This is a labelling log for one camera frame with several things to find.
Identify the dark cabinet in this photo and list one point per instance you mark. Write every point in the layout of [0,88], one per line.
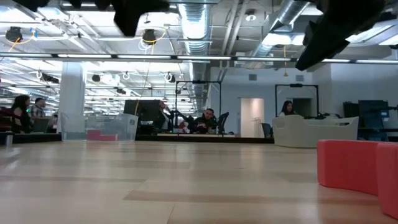
[370,115]

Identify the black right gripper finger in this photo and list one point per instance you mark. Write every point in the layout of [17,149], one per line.
[342,25]
[310,32]

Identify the black rig frame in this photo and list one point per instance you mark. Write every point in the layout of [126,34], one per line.
[295,85]
[199,81]

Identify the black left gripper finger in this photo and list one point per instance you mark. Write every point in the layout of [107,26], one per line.
[130,15]

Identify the ceiling light strip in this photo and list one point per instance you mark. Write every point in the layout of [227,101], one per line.
[202,58]

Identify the black office chair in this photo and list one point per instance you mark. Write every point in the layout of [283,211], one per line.
[223,121]

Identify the person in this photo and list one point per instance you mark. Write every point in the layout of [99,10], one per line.
[20,115]
[38,110]
[206,123]
[163,119]
[287,109]

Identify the small red cube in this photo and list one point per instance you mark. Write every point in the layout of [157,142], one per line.
[93,135]

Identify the black table frame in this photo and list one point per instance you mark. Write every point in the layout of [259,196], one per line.
[202,139]

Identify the clear plastic bin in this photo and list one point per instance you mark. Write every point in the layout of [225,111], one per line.
[124,127]

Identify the silver ceiling duct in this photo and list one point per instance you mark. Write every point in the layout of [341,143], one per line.
[196,25]
[290,11]

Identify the white square column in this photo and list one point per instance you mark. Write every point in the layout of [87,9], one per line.
[71,99]

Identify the dark office chair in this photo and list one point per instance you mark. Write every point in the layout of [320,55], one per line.
[266,129]

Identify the black monitor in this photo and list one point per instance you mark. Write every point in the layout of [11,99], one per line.
[143,109]

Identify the orange arch block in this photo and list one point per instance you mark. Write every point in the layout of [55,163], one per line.
[345,166]

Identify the red wedge block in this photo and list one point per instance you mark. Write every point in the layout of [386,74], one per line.
[109,137]

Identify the white plastic bin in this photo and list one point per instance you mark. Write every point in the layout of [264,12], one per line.
[308,133]

